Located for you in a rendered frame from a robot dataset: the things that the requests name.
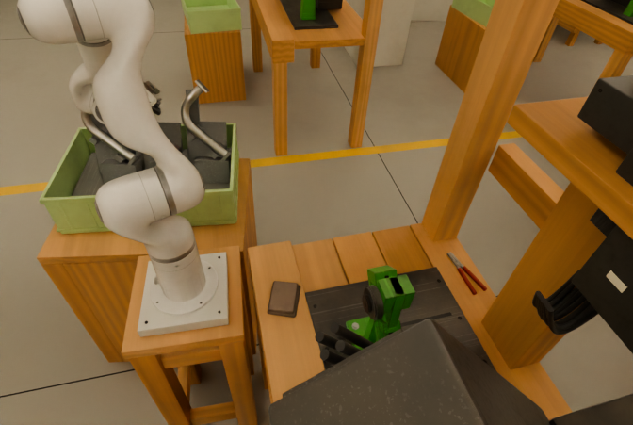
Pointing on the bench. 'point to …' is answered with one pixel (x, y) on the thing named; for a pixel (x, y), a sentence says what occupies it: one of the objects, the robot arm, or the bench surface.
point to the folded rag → (284, 299)
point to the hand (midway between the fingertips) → (147, 92)
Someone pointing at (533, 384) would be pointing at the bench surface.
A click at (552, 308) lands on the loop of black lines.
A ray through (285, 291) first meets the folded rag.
